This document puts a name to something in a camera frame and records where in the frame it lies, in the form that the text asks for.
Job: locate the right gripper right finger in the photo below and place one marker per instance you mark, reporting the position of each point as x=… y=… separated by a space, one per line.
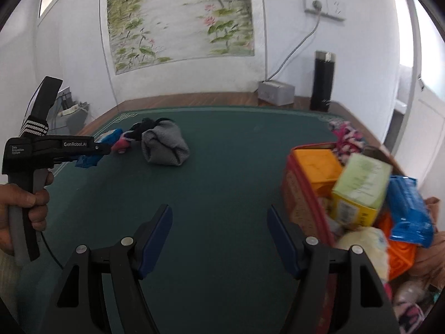
x=338 y=290

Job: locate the white plastic bag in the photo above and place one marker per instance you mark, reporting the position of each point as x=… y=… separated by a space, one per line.
x=411 y=292

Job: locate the pastel yellow sock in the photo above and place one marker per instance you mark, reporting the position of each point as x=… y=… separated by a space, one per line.
x=375 y=245

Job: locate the tan knotted stocking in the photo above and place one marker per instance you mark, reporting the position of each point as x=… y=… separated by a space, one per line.
x=429 y=262

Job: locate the blue snack packet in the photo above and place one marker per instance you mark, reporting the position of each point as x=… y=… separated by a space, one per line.
x=412 y=223

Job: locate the black white striped sock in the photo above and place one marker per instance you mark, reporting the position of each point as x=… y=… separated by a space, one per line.
x=136 y=131

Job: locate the yellow medicine box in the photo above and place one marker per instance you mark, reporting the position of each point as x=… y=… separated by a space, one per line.
x=360 y=191

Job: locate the grey sock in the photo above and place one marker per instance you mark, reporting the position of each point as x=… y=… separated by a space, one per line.
x=163 y=144

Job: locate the orange heart-pattern cube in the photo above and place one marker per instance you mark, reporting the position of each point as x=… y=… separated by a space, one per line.
x=321 y=167

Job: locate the pink leopard fuzzy sock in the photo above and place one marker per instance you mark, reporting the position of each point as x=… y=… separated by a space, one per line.
x=349 y=140

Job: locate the person's left hand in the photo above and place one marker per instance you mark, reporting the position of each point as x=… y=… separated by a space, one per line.
x=16 y=201

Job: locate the grey side cabinet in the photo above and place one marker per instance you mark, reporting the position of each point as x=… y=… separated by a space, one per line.
x=65 y=125

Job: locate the white power strip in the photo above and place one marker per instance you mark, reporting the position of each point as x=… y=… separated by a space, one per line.
x=71 y=110

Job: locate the red storage box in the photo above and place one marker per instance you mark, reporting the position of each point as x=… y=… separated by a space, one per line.
x=301 y=204

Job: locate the green table mat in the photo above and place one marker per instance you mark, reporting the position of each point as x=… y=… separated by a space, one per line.
x=219 y=271

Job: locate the white door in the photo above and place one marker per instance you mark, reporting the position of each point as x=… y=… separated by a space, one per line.
x=416 y=131

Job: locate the grey speaker box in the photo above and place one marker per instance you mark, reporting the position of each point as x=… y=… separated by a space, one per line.
x=276 y=93

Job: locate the black thermos bottle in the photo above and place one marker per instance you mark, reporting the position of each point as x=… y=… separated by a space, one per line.
x=323 y=81

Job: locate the lotus wall painting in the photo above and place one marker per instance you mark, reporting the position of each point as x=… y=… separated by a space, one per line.
x=162 y=47

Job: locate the white wall socket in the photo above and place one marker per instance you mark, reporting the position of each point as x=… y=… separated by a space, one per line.
x=333 y=9

